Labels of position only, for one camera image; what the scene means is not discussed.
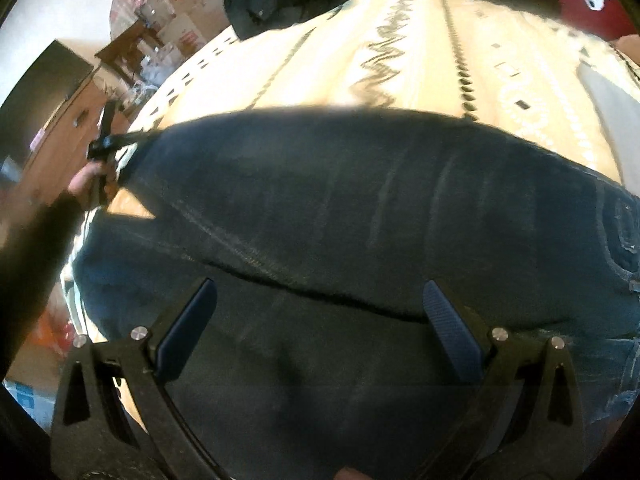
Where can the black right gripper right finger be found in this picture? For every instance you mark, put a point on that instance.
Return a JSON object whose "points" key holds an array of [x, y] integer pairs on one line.
{"points": [[525, 418]]}

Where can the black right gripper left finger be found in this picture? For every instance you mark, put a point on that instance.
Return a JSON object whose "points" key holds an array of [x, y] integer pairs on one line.
{"points": [[113, 418]]}

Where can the dark blue denim pants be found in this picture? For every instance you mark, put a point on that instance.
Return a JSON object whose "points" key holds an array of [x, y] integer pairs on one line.
{"points": [[320, 229]]}

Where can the person's left hand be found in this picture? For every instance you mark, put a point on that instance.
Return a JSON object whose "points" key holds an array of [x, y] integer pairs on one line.
{"points": [[94, 185]]}

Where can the wooden dresser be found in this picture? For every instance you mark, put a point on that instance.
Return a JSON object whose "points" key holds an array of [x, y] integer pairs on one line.
{"points": [[62, 150]]}

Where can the black television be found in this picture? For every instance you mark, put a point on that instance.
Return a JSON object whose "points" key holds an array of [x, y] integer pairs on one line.
{"points": [[50, 80]]}

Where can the dark wooden chair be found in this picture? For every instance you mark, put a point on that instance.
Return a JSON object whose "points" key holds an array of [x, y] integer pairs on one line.
{"points": [[122, 55]]}

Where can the stacked cardboard boxes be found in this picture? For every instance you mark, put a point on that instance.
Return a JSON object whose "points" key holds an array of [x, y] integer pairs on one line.
{"points": [[186, 24]]}

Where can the folded grey garment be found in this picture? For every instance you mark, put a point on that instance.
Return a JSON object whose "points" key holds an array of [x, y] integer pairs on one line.
{"points": [[618, 112]]}

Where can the yellow patterned bed cover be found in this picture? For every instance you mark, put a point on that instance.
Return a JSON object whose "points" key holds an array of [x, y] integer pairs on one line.
{"points": [[464, 59]]}

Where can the red printed shirt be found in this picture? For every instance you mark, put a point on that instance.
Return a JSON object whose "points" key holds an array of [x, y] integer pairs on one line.
{"points": [[606, 19]]}

